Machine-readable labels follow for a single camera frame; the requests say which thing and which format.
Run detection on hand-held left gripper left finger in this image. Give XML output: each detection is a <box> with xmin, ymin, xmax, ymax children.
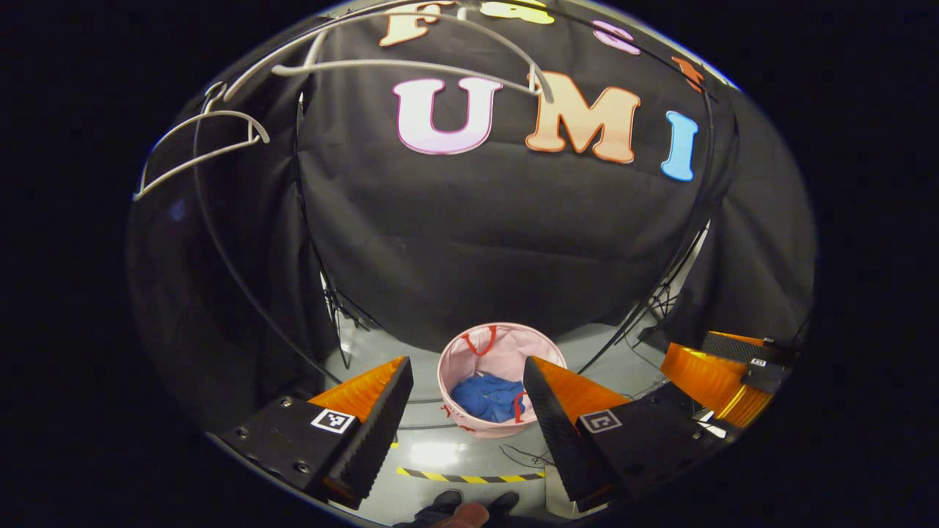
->
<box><xmin>219</xmin><ymin>356</ymin><xmax>415</xmax><ymax>510</ymax></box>

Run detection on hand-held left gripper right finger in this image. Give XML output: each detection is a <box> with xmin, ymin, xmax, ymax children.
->
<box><xmin>522</xmin><ymin>356</ymin><xmax>738</xmax><ymax>513</ymax></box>

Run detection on blue corduroy jacket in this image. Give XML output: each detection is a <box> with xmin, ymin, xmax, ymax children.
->
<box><xmin>450</xmin><ymin>373</ymin><xmax>527</xmax><ymax>424</ymax></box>

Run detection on pink laundry hamper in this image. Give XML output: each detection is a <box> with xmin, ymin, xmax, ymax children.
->
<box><xmin>437</xmin><ymin>323</ymin><xmax>568</xmax><ymax>439</ymax></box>

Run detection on white hanger with taped hook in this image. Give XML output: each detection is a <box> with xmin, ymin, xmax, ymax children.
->
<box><xmin>222</xmin><ymin>6</ymin><xmax>556</xmax><ymax>103</ymax></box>

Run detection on black clothes rack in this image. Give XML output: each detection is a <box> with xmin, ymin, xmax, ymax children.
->
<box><xmin>192</xmin><ymin>0</ymin><xmax>738</xmax><ymax>433</ymax></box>

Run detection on white plastic hanger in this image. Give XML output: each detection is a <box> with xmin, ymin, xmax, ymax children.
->
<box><xmin>132</xmin><ymin>82</ymin><xmax>271</xmax><ymax>202</ymax></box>

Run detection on yellow black floor tape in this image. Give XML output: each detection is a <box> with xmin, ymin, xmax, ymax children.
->
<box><xmin>396</xmin><ymin>466</ymin><xmax>548</xmax><ymax>485</ymax></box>

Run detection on black backdrop cloth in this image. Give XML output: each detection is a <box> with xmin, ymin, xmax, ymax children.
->
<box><xmin>125</xmin><ymin>0</ymin><xmax>816</xmax><ymax>433</ymax></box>

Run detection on black floor cables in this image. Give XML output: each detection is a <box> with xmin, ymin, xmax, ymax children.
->
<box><xmin>624</xmin><ymin>282</ymin><xmax>709</xmax><ymax>353</ymax></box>

